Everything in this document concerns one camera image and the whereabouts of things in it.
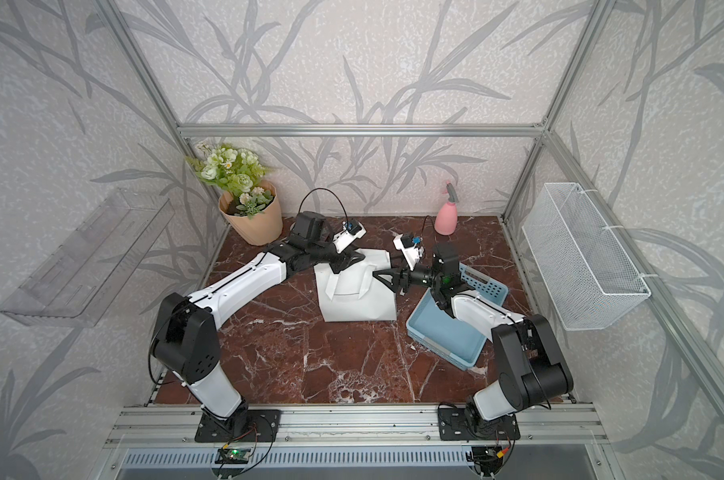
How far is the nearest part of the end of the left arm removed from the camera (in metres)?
0.64

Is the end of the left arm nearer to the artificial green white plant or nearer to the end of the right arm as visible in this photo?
the end of the right arm

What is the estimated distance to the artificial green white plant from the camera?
0.93 metres

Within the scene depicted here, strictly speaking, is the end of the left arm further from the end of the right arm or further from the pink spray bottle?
the pink spray bottle

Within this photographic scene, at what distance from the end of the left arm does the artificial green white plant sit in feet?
1.21
